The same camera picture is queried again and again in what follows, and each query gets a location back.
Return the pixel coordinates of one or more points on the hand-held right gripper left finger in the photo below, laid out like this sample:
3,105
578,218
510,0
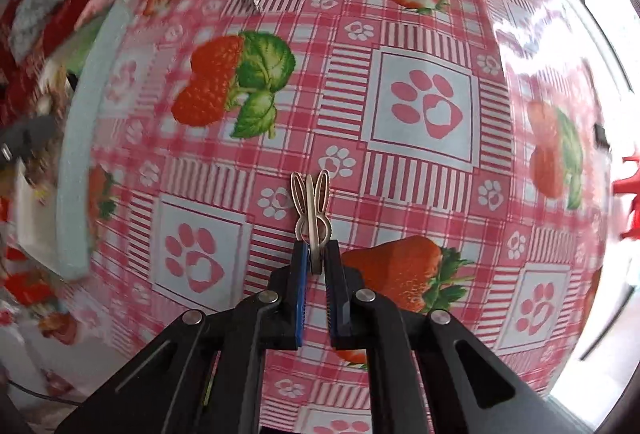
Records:
301,294

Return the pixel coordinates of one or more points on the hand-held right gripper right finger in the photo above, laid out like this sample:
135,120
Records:
332,299

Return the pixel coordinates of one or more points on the red plastic stool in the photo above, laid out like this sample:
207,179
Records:
627,199

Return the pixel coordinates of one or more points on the red printed blanket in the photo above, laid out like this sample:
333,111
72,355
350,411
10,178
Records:
30,79

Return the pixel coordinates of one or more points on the black table edge clip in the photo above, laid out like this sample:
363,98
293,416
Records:
599,136

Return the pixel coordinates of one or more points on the white foam box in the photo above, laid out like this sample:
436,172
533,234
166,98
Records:
80,154

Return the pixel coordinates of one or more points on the pink strawberry print tablecloth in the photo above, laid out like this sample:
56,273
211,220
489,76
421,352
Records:
350,104

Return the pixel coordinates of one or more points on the gold bunny ear hair clip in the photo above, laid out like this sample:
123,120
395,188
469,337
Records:
311,209

